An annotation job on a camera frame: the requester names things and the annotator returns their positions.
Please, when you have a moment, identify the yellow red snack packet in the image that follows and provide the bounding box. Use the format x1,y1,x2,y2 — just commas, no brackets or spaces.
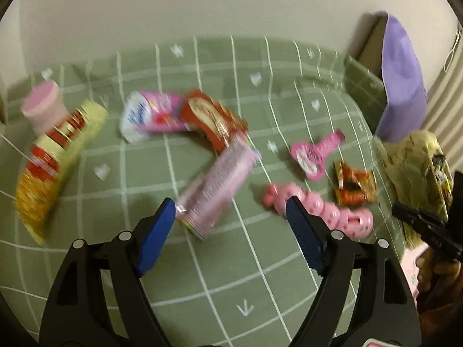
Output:
14,99,109,245

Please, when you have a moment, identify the purple cloth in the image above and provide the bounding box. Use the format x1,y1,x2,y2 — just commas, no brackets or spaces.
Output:
374,14,428,144

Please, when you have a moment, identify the olive yellow bag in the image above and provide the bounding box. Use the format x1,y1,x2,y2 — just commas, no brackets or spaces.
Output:
376,130,455,250

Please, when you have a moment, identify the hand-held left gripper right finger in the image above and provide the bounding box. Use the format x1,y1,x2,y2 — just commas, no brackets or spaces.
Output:
285,195,422,347

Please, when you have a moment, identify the white ribbed panel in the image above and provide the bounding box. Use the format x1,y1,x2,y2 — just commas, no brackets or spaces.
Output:
423,25,463,174

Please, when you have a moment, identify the pink printed blanket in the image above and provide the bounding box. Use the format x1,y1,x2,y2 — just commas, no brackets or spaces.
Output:
399,245,422,301

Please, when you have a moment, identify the pink caterpillar toy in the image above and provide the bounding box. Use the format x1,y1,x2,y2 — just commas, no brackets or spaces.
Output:
263,182,374,240

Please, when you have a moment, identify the long pink box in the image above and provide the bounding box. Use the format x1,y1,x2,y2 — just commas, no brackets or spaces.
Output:
176,135,262,241

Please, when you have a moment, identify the pink key-shaped wrapper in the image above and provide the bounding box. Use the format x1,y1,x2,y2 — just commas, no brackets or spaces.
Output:
289,130,346,181

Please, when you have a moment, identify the pink plastic cup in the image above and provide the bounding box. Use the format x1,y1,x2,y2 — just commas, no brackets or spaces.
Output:
21,81,68,134

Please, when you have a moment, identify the green checked tablecloth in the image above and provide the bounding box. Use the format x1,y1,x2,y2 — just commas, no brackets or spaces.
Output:
0,35,410,347

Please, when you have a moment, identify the pink white pouch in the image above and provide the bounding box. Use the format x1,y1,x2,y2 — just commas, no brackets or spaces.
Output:
119,91,189,144

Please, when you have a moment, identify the small orange red packet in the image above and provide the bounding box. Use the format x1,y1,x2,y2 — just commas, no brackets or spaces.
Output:
333,160,377,209

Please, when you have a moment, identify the person's right hand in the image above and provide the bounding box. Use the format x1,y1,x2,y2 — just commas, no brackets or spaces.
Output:
416,249,463,309

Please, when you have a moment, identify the cardboard box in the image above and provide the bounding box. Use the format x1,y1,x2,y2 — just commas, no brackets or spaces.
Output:
352,12,389,80

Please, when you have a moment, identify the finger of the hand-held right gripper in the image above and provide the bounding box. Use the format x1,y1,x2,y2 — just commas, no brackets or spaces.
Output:
392,202,463,261

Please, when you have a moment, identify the white cord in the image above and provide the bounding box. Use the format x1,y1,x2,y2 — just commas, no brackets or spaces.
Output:
444,27,463,73

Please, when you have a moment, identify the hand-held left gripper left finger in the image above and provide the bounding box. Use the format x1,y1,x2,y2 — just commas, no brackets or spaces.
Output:
39,197,177,347

